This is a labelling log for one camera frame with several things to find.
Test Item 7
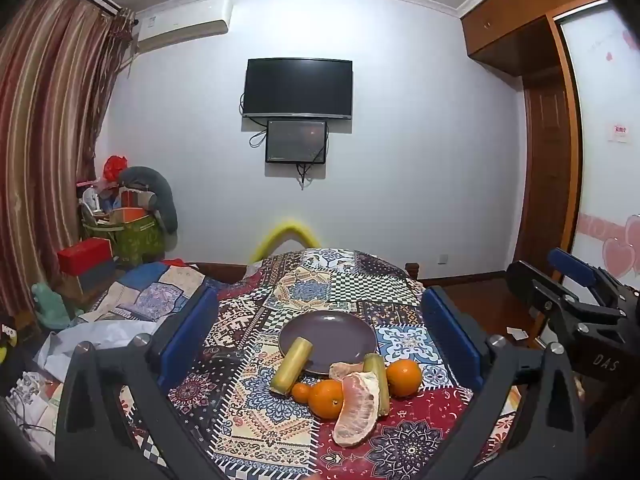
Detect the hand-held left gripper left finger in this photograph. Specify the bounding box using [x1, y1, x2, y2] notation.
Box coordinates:
[54, 286, 221, 480]

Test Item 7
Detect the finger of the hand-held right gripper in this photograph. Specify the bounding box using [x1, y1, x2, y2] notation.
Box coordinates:
[546, 247, 627, 302]
[505, 261, 622, 332]

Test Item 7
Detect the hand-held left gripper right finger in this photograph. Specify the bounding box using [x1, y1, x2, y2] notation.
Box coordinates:
[421, 286, 587, 480]

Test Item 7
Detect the thin sugarcane piece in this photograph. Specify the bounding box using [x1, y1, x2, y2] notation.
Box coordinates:
[363, 353, 391, 417]

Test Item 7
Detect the thick sugarcane piece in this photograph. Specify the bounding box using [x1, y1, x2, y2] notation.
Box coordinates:
[270, 336, 314, 395]

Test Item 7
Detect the small pomelo piece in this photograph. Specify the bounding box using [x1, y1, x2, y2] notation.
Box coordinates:
[329, 361, 366, 382]

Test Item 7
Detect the purple round plate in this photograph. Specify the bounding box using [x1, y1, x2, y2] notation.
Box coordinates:
[278, 310, 378, 376]

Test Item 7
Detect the large pomelo segment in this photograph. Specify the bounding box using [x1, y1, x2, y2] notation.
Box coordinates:
[333, 371, 381, 448]

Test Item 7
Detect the blue patchwork quilt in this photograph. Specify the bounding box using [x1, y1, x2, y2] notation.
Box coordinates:
[80, 260, 221, 323]

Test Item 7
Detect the white crumpled sheet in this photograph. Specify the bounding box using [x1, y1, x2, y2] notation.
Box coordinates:
[35, 316, 168, 377]

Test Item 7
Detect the brown wooden door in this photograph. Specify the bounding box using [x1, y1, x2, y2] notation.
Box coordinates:
[515, 77, 568, 277]

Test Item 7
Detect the grey box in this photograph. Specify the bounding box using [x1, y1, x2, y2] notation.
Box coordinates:
[75, 258, 119, 294]

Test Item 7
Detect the green storage box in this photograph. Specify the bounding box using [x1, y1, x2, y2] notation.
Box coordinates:
[81, 210, 166, 266]

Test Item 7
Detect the red box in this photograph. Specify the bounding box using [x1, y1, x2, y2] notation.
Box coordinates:
[56, 238, 114, 277]

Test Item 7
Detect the patchwork printed blanket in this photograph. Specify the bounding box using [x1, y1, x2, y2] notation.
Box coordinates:
[117, 247, 523, 480]

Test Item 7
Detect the green toy figure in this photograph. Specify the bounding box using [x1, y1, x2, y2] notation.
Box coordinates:
[31, 282, 72, 331]

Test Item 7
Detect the yellow chair back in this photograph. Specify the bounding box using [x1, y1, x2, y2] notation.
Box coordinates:
[250, 222, 321, 264]

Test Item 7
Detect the wooden wardrobe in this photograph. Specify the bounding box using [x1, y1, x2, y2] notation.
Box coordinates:
[460, 0, 640, 291]

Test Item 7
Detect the black and yellow bag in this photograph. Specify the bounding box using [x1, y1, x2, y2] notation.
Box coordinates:
[0, 317, 19, 363]

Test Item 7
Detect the striped red curtain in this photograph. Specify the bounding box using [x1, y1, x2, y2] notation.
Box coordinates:
[0, 0, 135, 313]

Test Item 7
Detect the white air conditioner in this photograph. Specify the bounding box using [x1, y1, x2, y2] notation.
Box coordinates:
[136, 0, 234, 54]

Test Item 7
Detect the small black wall monitor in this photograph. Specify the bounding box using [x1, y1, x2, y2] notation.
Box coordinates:
[265, 119, 329, 165]

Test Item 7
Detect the black wall television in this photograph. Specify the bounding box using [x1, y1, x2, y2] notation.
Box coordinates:
[242, 58, 354, 121]

